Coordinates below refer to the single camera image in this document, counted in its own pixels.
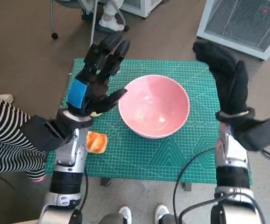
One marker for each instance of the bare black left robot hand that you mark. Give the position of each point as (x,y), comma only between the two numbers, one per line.
(95,88)

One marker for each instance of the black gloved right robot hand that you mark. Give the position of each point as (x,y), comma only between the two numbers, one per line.
(230,86)

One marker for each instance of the long toasted toy bread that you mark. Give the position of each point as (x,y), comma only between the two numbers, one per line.
(97,142)

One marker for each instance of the pink bowl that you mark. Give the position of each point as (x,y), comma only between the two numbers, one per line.
(153,105)

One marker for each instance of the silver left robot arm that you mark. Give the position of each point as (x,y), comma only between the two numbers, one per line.
(67,161)

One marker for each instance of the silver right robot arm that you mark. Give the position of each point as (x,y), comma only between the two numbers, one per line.
(230,163)

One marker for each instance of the grey metal chair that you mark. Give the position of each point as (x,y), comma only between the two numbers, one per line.
(93,28)

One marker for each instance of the white appliance with grille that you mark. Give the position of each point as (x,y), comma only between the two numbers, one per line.
(237,25)

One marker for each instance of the person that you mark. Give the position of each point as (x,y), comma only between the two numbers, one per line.
(109,22)
(4,135)

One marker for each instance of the green cutting mat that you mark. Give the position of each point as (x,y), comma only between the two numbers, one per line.
(125,158)

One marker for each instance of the beige shoe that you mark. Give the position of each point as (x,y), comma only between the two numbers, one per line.
(4,98)

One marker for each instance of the white cabinet with vents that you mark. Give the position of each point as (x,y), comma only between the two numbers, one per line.
(146,9)

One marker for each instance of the white sneaker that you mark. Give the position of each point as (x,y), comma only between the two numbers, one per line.
(125,213)
(161,212)

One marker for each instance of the dark grey leg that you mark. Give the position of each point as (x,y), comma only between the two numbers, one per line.
(170,219)

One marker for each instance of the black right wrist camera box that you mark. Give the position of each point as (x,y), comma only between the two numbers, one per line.
(258,133)

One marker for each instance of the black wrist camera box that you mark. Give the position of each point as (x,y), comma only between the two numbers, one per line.
(41,133)
(258,133)

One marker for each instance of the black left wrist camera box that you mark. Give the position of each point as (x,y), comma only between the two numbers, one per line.
(41,133)

